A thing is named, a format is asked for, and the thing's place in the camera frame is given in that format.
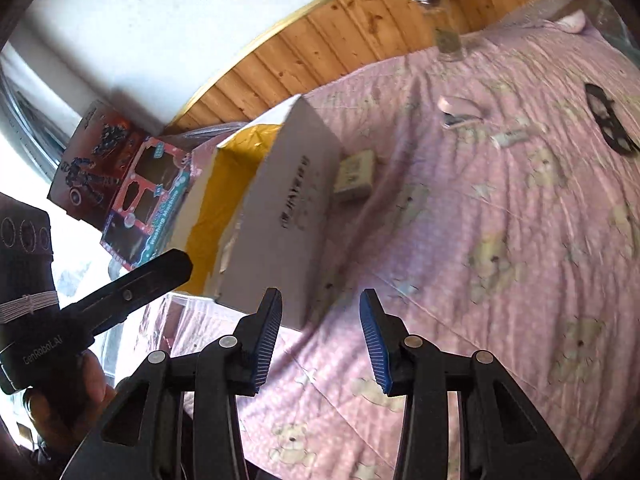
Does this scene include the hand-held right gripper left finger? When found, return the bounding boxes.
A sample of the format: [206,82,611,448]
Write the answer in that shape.
[62,287,284,480]

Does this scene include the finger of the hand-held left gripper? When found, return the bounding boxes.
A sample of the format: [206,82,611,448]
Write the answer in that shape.
[59,249,194,346]

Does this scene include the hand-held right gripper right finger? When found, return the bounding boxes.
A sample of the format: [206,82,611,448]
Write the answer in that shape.
[359,288,583,480]

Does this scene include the grey cardboard box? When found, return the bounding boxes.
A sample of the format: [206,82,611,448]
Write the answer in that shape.
[167,94,346,331]

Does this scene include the person's left hand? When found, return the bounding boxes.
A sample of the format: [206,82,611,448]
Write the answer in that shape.
[22,349,121,442]

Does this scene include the pink toy package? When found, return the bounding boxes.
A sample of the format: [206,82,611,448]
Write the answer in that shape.
[100,135,193,271]

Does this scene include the dark robot toy package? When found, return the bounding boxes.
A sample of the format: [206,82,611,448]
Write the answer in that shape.
[47,100,151,221]

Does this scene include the pink bear printed blanket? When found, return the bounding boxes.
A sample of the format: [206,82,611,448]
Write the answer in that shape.
[140,15,640,480]

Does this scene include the small beige carton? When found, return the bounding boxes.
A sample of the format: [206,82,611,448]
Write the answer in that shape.
[334,150,377,203]

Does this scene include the clear plastic case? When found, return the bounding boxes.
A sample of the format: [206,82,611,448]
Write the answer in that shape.
[492,127,531,148]

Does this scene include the white stapler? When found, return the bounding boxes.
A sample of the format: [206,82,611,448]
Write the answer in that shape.
[437,95,486,128]

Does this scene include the black sunglasses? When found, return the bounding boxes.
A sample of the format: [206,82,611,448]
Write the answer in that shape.
[584,82,640,158]

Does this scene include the glass bottle with tea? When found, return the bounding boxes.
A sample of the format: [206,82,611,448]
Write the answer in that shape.
[405,0,466,63]

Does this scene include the pink cloth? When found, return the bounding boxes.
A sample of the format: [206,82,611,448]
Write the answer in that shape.
[557,10,588,33]

